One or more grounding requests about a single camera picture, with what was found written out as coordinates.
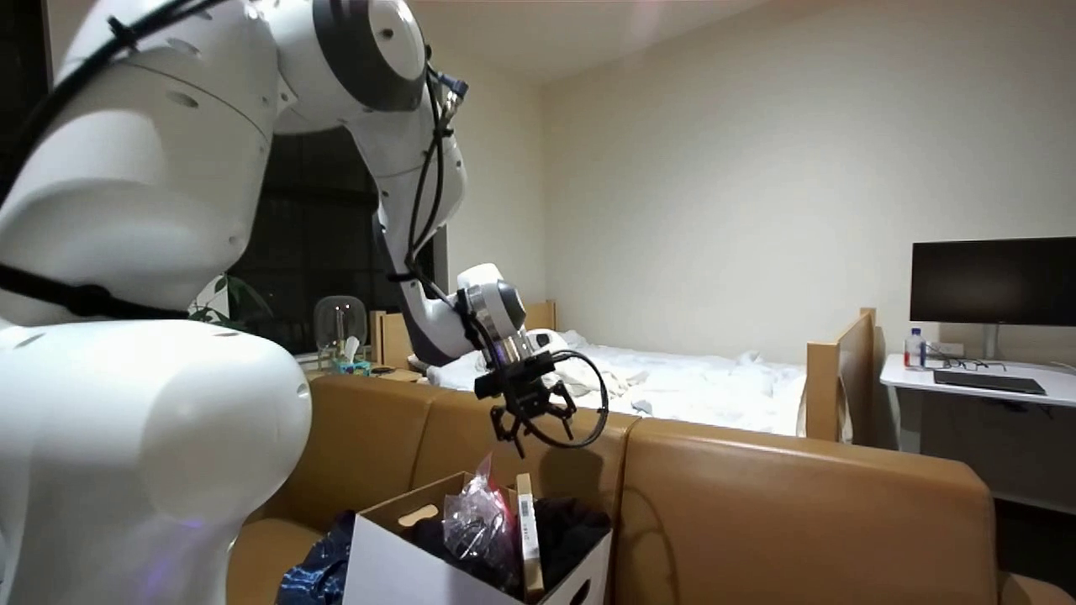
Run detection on black hooded cloth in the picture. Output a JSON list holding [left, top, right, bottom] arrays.
[[402, 495, 615, 597]]

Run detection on wooden bed frame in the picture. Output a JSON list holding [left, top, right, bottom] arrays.
[[371, 299, 889, 448]]

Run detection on black keyboard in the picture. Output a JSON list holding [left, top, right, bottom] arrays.
[[933, 365, 1049, 396]]

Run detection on glass dome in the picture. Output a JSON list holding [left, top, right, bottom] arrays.
[[312, 292, 373, 375]]

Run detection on clear water bottle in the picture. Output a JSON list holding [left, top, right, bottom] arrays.
[[902, 325, 933, 373]]

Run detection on clear plastic bag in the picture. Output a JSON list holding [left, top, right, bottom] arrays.
[[436, 449, 520, 565]]

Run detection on small white tan box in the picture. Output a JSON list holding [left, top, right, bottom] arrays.
[[510, 470, 549, 597]]

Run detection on green plant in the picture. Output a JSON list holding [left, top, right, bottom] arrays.
[[195, 269, 279, 330]]

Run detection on dark window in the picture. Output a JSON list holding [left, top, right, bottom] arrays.
[[229, 126, 452, 355]]

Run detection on tan leather sofa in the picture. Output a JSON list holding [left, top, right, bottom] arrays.
[[226, 373, 1076, 605]]

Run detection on black computer monitor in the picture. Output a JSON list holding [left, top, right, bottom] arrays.
[[907, 233, 1076, 363]]

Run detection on dark blue patterned cloth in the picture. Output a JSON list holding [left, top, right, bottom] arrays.
[[276, 511, 359, 605]]

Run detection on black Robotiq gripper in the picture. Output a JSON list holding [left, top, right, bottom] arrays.
[[489, 378, 582, 459]]

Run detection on white cardboard box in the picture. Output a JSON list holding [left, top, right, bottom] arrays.
[[340, 466, 615, 605]]

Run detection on white desk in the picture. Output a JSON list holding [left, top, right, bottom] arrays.
[[879, 350, 1076, 517]]

